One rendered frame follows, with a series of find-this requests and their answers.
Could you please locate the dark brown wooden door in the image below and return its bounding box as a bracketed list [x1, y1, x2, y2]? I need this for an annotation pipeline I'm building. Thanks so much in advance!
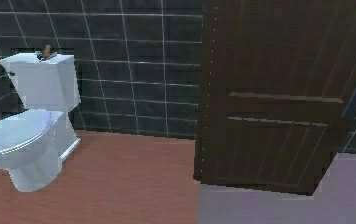
[193, 0, 356, 196]

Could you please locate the white toilet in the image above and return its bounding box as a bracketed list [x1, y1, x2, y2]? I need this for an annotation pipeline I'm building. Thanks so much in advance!
[0, 52, 82, 193]

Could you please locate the small brown object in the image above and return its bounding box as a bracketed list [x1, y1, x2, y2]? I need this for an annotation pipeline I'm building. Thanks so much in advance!
[35, 44, 58, 62]

